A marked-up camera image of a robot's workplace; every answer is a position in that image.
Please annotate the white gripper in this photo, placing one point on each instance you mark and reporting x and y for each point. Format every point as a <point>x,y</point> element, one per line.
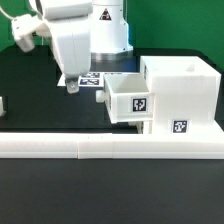
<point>70,45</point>

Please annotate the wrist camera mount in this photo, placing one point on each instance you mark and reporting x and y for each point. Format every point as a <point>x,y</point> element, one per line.
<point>23,28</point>

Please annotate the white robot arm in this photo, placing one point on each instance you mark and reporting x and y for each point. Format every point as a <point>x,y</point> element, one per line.
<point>109,31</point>

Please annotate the white drawer cabinet box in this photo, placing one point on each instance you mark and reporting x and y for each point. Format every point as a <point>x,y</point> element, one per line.
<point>185,92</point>

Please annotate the white drawer tray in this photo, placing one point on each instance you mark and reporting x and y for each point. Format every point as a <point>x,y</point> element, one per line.
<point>126,97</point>
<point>143,127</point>

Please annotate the white front drawer tray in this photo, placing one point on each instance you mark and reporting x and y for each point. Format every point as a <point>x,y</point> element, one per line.
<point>143,127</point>

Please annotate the fiducial marker sheet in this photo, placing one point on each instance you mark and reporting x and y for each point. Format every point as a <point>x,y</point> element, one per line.
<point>93,79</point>

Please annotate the white L-shaped fence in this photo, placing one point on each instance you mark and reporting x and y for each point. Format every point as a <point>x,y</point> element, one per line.
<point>208,145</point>

